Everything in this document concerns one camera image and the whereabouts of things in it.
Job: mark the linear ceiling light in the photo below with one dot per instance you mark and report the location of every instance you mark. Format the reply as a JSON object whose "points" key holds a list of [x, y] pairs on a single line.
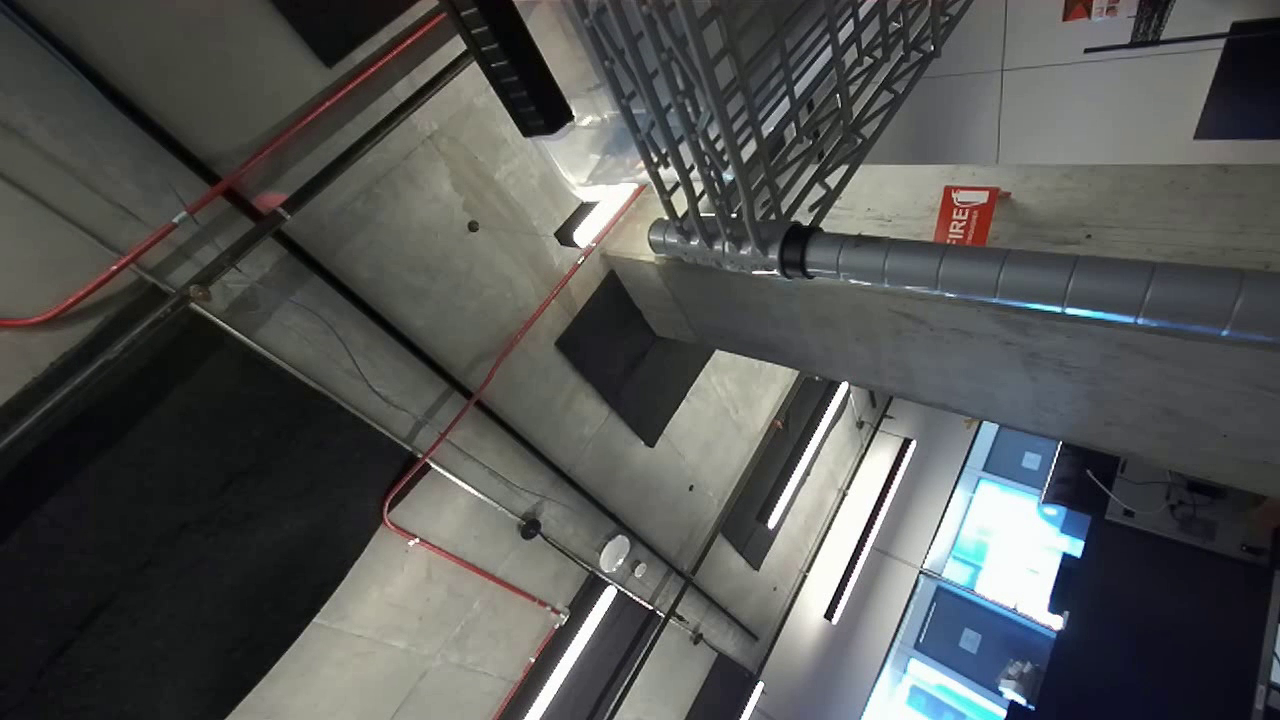
{"points": [[810, 455], [868, 530], [575, 654]]}

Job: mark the long red ceiling pipe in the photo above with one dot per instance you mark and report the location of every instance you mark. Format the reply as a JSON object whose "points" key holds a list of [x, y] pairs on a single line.
{"points": [[200, 200]]}

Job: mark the silver ventilation duct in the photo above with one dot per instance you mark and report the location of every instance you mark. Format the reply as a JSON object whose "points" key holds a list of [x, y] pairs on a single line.
{"points": [[1012, 281]]}

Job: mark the bent red ceiling pipe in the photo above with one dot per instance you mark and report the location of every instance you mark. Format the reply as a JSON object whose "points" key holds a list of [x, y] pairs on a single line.
{"points": [[465, 401]]}

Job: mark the white round smoke detector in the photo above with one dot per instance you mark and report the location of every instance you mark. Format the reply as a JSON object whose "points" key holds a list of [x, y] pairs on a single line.
{"points": [[616, 552]]}

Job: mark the black hanging panel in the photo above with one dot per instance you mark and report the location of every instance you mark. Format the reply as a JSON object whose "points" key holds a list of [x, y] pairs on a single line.
{"points": [[1240, 83]]}

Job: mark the red ceiling sign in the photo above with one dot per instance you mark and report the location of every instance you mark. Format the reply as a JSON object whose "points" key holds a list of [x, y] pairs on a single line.
{"points": [[969, 218]]}

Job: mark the thin metal ceiling conduit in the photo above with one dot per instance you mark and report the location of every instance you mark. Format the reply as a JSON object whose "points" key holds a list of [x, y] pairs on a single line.
{"points": [[443, 460]]}

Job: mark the small bright ceiling lamp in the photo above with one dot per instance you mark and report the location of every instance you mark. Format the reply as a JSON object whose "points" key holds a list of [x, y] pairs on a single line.
{"points": [[599, 218]]}

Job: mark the grey metal ceiling grid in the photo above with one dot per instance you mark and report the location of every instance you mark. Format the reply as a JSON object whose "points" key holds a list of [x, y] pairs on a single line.
{"points": [[761, 95]]}

